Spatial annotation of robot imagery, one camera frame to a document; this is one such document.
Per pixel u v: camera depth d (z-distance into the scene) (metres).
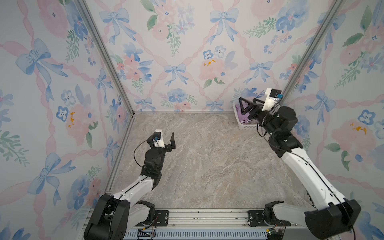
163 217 0.74
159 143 0.68
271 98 0.57
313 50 0.83
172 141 0.78
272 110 0.60
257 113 0.60
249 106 0.59
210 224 0.73
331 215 0.37
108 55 0.87
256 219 0.73
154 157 0.61
